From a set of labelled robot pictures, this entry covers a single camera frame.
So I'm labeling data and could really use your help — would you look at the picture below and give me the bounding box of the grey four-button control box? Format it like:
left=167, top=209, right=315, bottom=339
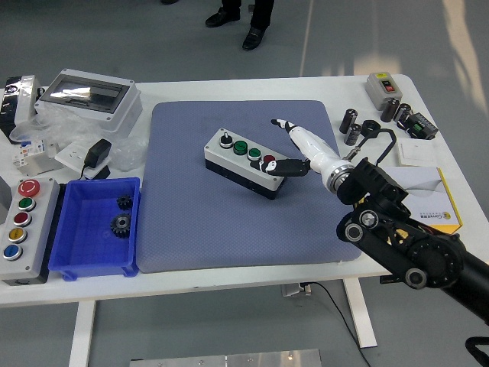
left=203, top=128, right=287, bottom=201

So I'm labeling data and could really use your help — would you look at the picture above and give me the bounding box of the person's left leg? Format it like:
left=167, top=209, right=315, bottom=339
left=241, top=0, right=276, bottom=52

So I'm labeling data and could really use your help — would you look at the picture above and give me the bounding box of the black green terminal module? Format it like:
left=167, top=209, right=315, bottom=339
left=404, top=112, right=439, bottom=141

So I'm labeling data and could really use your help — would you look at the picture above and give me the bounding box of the white circuit breaker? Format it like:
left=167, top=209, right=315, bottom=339
left=11, top=138, right=53, bottom=169

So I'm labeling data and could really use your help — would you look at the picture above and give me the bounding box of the black power adapter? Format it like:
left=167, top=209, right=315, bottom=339
left=79, top=138, right=113, bottom=180

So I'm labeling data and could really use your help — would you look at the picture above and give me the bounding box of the grey-blue textured mat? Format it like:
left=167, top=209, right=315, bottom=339
left=136, top=99, right=363, bottom=274

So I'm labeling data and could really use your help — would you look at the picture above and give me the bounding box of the black white wrapped device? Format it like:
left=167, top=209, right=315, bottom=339
left=0, top=75, right=45, bottom=145

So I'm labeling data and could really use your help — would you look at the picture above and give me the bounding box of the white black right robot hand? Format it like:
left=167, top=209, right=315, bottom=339
left=249, top=117, right=342, bottom=185

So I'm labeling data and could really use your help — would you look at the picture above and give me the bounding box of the grey enclosure with clear lid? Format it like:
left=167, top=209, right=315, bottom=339
left=34, top=68, right=143, bottom=134

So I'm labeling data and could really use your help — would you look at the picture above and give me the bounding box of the yellow white cardboard box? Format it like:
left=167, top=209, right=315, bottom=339
left=377, top=166, right=464, bottom=235

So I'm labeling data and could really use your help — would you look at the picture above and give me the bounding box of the grey two-button switch box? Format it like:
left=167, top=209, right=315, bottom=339
left=364, top=72, right=405, bottom=112

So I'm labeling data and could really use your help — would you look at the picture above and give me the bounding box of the black plastic nut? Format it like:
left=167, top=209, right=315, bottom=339
left=361, top=119, right=381, bottom=138

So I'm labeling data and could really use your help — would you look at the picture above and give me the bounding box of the clear plastic bag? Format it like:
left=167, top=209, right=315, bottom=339
left=9, top=102, right=150, bottom=173

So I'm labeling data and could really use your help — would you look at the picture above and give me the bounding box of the black cylindrical capacitor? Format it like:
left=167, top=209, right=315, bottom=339
left=343, top=122, right=363, bottom=146
left=339, top=108, right=359, bottom=135
left=380, top=97, right=401, bottom=123
left=393, top=102, right=413, bottom=129

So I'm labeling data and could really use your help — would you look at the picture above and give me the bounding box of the person's leg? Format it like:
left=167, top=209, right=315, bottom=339
left=241, top=0, right=276, bottom=52
left=205, top=0, right=242, bottom=28

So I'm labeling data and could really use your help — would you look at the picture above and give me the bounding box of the grey five-button control box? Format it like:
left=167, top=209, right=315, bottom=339
left=0, top=177, right=62, bottom=287

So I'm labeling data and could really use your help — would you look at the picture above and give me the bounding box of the blue plastic bin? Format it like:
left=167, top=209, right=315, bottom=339
left=48, top=177, right=141, bottom=281

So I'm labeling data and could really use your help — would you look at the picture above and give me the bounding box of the white table leg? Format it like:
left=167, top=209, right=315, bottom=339
left=68, top=300, right=97, bottom=367
left=342, top=278, right=379, bottom=349

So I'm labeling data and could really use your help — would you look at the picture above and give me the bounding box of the grey metal box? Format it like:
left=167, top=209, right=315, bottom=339
left=0, top=176, right=13, bottom=213

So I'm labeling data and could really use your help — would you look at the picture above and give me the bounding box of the white wall switch panel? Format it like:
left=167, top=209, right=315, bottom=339
left=396, top=137, right=439, bottom=168

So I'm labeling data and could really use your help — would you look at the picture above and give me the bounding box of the large black bevel gear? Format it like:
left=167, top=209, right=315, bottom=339
left=110, top=213, right=133, bottom=240

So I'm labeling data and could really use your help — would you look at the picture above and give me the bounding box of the grey under-table control box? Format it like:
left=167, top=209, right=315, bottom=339
left=281, top=282, right=314, bottom=298

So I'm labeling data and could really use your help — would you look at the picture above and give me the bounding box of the white wall socket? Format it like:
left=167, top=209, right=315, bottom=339
left=54, top=141, right=112, bottom=180

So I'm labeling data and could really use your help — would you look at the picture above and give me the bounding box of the black floor cable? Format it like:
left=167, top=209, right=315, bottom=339
left=303, top=281, right=371, bottom=367

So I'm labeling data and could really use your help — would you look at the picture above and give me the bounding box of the silver metal bracket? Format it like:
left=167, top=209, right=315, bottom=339
left=21, top=152, right=66, bottom=179

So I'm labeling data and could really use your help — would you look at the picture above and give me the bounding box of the silver metal floor plate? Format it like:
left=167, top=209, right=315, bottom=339
left=128, top=348, right=322, bottom=367

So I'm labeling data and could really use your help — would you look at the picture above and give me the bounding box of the person's right leg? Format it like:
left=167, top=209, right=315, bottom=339
left=205, top=0, right=242, bottom=28

